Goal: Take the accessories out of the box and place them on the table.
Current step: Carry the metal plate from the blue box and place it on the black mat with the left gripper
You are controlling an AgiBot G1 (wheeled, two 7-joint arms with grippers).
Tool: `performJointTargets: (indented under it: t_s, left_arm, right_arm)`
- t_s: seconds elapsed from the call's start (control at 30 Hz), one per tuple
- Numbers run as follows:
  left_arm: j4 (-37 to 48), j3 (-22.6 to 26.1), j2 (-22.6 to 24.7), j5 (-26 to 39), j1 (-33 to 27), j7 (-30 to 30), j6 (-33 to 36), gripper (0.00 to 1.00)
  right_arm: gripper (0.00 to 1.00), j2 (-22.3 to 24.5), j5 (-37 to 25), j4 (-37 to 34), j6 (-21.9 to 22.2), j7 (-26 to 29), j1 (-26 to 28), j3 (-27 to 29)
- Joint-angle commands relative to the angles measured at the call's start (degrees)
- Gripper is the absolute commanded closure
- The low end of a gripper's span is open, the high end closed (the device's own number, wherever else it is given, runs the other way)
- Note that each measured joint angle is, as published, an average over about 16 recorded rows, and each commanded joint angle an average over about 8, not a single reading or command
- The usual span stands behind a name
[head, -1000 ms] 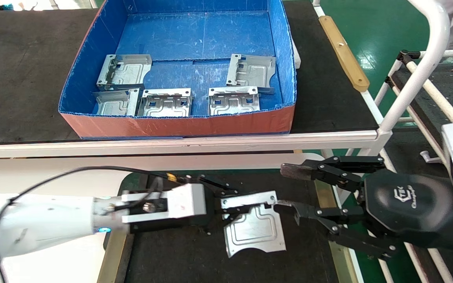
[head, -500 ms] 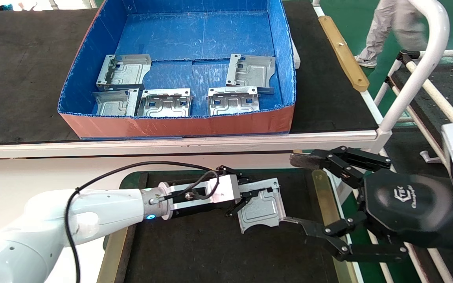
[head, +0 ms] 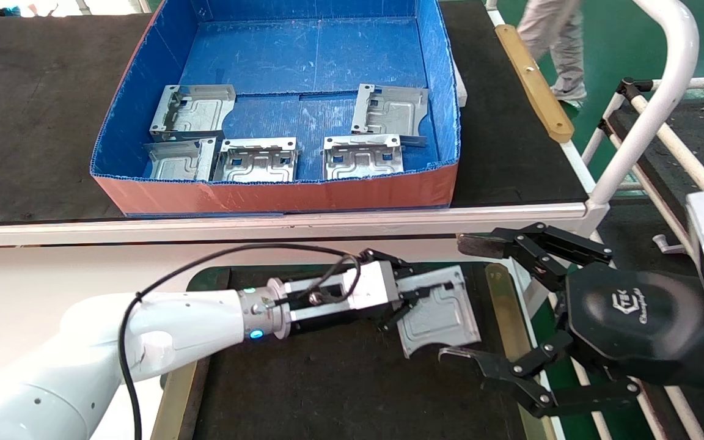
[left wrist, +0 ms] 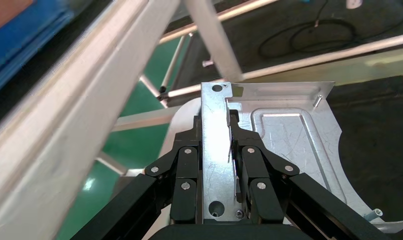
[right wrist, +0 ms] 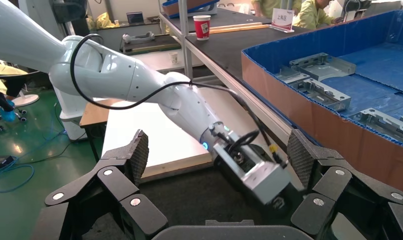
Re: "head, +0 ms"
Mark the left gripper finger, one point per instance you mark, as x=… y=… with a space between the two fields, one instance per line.
x=392 y=261
x=410 y=300

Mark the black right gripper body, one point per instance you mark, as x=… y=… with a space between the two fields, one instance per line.
x=633 y=318

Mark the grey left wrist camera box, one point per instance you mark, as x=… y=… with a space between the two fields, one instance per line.
x=376 y=284

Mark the small black table mat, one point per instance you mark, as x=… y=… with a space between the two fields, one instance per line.
x=327 y=379

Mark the blue corrugated plastic box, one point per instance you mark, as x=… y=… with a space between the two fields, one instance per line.
x=303 y=49

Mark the brass table edge strip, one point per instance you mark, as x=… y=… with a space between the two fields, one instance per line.
x=172 y=397
x=502 y=305

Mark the white bent tube frame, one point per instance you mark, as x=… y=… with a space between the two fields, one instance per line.
x=663 y=91

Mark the white metal hook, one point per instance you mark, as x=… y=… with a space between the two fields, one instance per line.
x=667 y=246

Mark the stamped sheet metal bracket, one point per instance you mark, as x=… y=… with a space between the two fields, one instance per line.
x=178 y=162
x=257 y=162
x=364 y=160
x=443 y=318
x=392 y=113
x=196 y=113

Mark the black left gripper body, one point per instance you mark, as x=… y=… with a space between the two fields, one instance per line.
x=340 y=319

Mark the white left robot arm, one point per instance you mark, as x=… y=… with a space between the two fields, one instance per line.
x=187 y=324

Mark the person in grey trousers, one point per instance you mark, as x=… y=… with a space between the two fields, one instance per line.
x=566 y=36

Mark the large black workbench mat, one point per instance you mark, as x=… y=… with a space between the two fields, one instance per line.
x=34 y=122

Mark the wooden edge strip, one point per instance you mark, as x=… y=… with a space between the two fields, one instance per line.
x=535 y=85

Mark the white plastic block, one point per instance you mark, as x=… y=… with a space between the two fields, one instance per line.
x=462 y=91

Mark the white rod cart frame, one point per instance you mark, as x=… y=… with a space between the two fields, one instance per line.
x=676 y=143

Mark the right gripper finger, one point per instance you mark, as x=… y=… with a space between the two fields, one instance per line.
x=529 y=382
x=535 y=244

